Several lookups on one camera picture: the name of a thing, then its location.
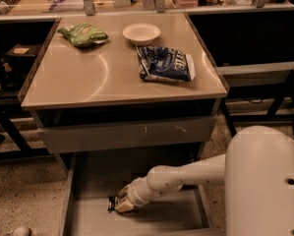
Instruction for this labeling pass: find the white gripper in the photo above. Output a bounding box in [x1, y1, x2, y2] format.
[114, 176, 184, 213]

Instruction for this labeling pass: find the black rxbar chocolate bar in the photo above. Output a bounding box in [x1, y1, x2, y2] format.
[107, 196, 124, 212]

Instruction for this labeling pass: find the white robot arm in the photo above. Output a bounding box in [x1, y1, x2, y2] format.
[115, 126, 294, 236]

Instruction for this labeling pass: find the open middle drawer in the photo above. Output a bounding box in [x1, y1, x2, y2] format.
[58, 147, 225, 236]

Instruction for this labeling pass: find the grey top drawer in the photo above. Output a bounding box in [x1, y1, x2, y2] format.
[37, 116, 216, 153]

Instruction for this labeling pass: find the grey drawer cabinet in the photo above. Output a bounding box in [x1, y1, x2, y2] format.
[18, 11, 230, 236]

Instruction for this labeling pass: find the white shoe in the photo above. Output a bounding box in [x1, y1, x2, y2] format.
[7, 226, 31, 236]

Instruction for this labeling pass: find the blue white chip bag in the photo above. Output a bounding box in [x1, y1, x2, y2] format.
[136, 46, 196, 83]

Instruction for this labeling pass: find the white bowl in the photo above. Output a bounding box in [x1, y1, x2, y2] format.
[123, 23, 160, 46]

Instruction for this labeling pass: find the green chip bag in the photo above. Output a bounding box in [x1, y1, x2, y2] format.
[58, 24, 108, 48]

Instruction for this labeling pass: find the black desk leg frame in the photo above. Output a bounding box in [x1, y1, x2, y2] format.
[0, 109, 50, 161]

